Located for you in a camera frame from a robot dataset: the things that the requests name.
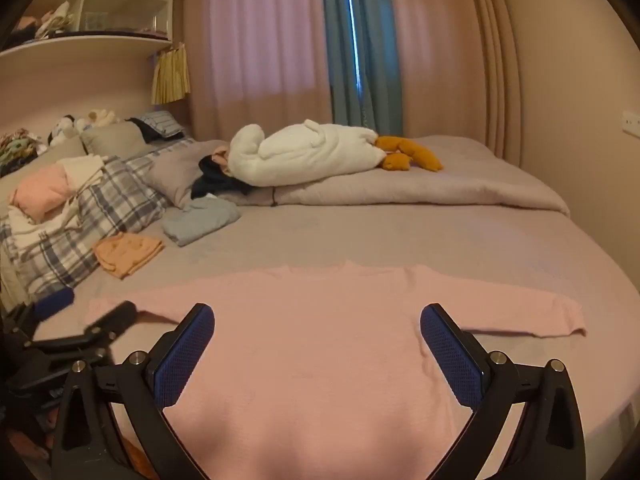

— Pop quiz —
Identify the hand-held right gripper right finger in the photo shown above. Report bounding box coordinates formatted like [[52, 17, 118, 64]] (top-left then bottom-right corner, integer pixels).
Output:
[[420, 302, 587, 480]]

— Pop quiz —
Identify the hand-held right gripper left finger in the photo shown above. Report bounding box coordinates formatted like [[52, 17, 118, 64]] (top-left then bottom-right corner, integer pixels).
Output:
[[50, 302, 236, 480]]

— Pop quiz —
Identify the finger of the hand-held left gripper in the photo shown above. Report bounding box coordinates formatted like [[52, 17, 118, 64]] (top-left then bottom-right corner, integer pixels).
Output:
[[7, 287, 76, 343], [27, 301, 138, 357]]

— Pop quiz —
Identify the pink striped sweater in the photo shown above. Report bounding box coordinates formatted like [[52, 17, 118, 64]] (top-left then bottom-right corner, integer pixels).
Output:
[[87, 260, 587, 480]]

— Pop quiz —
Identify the pile of assorted clothes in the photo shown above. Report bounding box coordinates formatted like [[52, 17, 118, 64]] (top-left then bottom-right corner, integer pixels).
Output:
[[10, 0, 76, 43]]

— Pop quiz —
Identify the folded orange printed garment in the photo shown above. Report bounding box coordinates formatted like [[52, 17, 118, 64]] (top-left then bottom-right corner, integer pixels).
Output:
[[92, 232, 165, 280]]

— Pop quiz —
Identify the cream white garment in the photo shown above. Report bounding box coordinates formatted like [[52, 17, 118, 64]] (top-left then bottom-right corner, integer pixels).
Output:
[[55, 155, 106, 186], [5, 195, 83, 253]]

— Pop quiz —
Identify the crumpled pink garment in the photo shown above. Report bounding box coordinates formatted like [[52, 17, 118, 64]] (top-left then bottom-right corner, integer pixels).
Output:
[[10, 165, 76, 226]]

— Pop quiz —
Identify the plaid pillow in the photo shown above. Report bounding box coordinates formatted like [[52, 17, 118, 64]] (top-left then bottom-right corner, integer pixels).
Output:
[[0, 137, 196, 301]]

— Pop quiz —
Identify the orange rug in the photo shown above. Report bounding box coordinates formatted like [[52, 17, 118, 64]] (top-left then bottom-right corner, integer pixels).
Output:
[[117, 440, 151, 480]]

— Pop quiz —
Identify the folded grey-blue garment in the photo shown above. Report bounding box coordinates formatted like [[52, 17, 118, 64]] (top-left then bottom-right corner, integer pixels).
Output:
[[162, 195, 242, 247]]

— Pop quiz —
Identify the bed with mauve sheet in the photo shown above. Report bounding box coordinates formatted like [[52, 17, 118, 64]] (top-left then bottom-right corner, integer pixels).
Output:
[[0, 130, 636, 480]]

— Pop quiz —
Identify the mauve grey pillow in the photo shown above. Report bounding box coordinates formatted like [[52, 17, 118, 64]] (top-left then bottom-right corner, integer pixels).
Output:
[[149, 139, 236, 209]]

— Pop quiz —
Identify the floral patterned cloth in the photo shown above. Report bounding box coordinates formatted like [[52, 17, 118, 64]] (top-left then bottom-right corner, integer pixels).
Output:
[[0, 127, 48, 176]]

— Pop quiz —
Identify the dark navy garment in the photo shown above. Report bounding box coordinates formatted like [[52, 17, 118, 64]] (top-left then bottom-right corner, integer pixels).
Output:
[[191, 155, 253, 200]]

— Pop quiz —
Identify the plain grey pillow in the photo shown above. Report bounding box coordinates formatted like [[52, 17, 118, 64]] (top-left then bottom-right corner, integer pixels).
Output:
[[80, 121, 151, 158]]

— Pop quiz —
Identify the black and white plush toy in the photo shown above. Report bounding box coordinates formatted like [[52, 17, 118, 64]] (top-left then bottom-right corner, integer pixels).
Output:
[[47, 115, 81, 148]]

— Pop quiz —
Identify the mauve grey duvet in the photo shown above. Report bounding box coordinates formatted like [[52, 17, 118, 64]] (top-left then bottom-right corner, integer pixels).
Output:
[[240, 135, 571, 218]]

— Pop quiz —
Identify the black garment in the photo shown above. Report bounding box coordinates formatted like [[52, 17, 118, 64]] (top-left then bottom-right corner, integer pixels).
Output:
[[125, 117, 166, 143]]

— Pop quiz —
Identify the cream plush toy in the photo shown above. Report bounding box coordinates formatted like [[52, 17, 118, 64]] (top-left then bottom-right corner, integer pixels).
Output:
[[75, 109, 121, 128]]

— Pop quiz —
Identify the blue striped pillow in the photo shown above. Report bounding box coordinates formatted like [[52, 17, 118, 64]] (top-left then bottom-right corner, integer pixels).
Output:
[[135, 111, 186, 138]]

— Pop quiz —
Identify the white goose plush toy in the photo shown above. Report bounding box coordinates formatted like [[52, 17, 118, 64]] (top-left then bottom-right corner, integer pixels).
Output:
[[227, 119, 444, 188]]

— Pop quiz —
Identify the yellow pleated cloth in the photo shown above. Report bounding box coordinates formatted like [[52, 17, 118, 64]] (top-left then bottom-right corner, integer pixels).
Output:
[[150, 42, 192, 106]]

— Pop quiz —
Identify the pink curtain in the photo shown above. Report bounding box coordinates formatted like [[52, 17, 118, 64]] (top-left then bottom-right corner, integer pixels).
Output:
[[385, 0, 521, 161], [180, 0, 333, 141]]

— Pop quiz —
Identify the white shelf unit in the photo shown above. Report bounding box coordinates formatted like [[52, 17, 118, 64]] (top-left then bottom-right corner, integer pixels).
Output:
[[0, 0, 176, 91]]

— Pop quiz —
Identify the blue curtain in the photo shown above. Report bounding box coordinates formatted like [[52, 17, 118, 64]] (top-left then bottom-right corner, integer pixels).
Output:
[[320, 0, 403, 133]]

